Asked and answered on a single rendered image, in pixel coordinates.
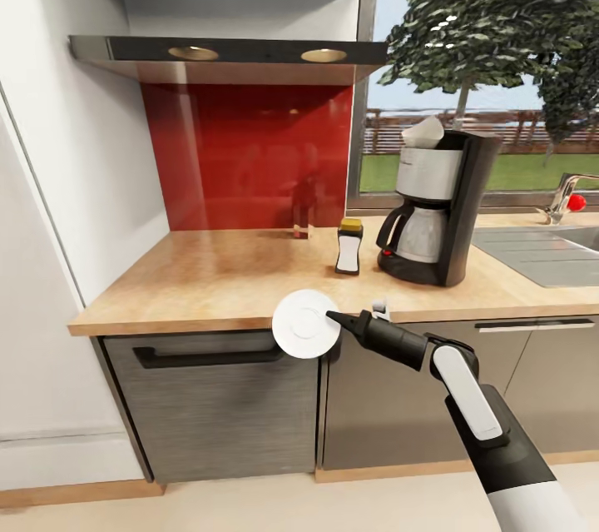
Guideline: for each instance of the drop in sink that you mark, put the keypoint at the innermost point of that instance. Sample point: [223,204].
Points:
[551,256]

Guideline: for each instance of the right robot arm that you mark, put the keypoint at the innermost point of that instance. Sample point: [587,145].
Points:
[523,491]

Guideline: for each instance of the bottle of coffee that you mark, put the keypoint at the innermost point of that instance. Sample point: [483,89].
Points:
[350,233]

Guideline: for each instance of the paper coffee filter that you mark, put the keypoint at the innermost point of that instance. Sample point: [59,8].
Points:
[424,136]

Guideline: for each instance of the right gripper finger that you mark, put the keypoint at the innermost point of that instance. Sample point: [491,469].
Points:
[348,322]

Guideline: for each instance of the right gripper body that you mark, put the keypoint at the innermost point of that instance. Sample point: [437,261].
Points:
[379,336]

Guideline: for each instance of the coffee maker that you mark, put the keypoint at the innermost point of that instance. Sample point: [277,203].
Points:
[426,240]

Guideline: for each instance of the saucer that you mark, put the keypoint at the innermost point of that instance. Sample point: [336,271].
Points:
[301,327]

